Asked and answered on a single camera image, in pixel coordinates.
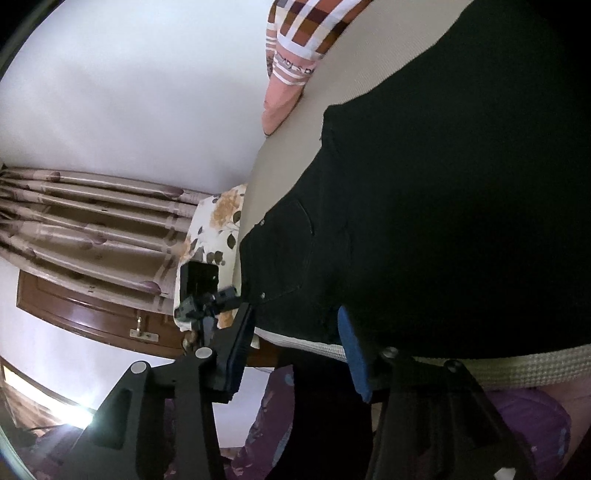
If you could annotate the white floral pillow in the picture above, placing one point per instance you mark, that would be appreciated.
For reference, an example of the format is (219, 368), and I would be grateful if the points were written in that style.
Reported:
(212, 226)

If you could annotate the black pants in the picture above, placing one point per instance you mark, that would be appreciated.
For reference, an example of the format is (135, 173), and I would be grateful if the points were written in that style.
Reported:
(415, 207)

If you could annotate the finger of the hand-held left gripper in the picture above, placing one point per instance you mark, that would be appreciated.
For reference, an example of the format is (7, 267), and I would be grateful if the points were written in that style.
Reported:
(227, 297)

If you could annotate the brown wooden door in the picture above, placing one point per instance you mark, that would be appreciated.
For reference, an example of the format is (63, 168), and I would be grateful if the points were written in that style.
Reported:
(92, 318)

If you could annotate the beige striped curtain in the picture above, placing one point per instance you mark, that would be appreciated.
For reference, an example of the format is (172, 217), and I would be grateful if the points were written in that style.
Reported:
(92, 217)

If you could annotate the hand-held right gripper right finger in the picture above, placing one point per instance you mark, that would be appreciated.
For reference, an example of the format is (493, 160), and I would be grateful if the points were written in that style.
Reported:
(355, 360)

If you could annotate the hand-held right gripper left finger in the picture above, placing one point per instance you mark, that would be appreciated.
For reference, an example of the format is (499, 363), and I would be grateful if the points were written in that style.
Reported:
(238, 360)

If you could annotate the metal door latch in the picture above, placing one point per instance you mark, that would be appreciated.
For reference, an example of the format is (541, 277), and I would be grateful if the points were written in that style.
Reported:
(143, 330)

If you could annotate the checked pink blanket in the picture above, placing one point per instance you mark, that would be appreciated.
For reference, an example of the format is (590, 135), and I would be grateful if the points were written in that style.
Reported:
(300, 27)

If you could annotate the person's purple floral garment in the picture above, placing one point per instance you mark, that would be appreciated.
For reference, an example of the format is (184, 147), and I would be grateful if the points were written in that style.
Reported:
(531, 415)

